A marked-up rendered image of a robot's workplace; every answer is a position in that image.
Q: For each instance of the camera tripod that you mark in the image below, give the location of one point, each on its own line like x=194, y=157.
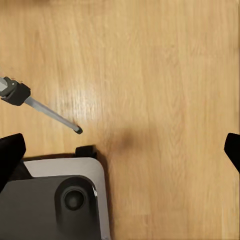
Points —
x=16, y=94

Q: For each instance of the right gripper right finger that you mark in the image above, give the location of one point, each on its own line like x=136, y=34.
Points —
x=232, y=149

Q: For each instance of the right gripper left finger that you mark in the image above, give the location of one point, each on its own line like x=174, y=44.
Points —
x=12, y=149

